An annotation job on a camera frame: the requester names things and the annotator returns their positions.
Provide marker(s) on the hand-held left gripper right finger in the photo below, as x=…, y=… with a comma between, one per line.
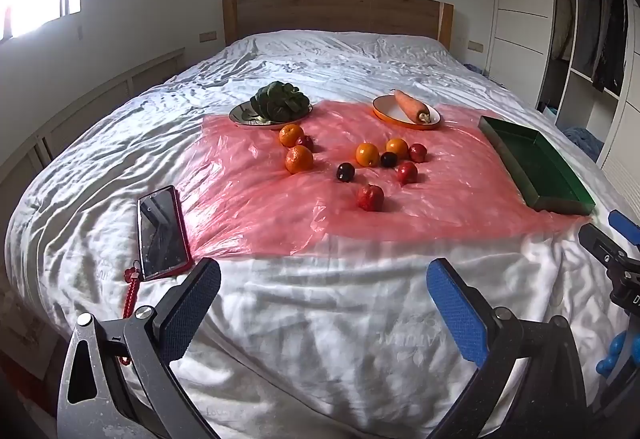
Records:
x=455, y=304

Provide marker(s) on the blue blanket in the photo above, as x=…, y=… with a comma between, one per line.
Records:
x=582, y=141

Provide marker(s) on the bumpy orange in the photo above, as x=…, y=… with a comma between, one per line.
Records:
x=289, y=135
x=299, y=159

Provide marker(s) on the pink plastic sheet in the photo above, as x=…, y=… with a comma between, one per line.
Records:
x=280, y=199

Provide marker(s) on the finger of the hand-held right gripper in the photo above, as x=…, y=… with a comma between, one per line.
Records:
x=605, y=246
x=625, y=224

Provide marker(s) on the dark plum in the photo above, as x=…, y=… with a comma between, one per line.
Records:
x=345, y=172
x=389, y=160

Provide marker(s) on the phone in red case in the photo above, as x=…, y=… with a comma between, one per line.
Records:
x=160, y=229

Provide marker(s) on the wall socket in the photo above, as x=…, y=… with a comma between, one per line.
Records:
x=475, y=45
x=207, y=37

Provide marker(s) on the carrot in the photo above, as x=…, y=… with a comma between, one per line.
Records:
x=407, y=104

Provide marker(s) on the wooden headboard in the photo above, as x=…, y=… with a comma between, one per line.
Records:
x=325, y=11

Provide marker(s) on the orange-rimmed white plate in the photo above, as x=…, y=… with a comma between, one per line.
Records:
x=387, y=109

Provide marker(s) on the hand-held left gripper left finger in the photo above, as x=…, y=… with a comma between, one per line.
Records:
x=192, y=309

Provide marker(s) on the red apple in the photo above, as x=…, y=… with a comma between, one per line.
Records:
x=407, y=173
x=417, y=152
x=370, y=197
x=306, y=144

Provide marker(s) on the dark hanging garment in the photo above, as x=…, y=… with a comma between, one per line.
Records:
x=607, y=34

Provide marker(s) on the patterned plate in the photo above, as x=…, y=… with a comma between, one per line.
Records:
x=240, y=115

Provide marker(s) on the smooth orange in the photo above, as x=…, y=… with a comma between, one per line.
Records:
x=397, y=147
x=367, y=154

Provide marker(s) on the person's right hand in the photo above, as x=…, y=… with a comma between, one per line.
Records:
x=620, y=349

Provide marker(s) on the bok choy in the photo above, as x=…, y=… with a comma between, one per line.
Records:
x=277, y=101

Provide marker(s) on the grey hanging garment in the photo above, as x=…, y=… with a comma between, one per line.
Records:
x=565, y=14

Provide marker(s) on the green tray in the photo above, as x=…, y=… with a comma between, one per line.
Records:
x=535, y=164

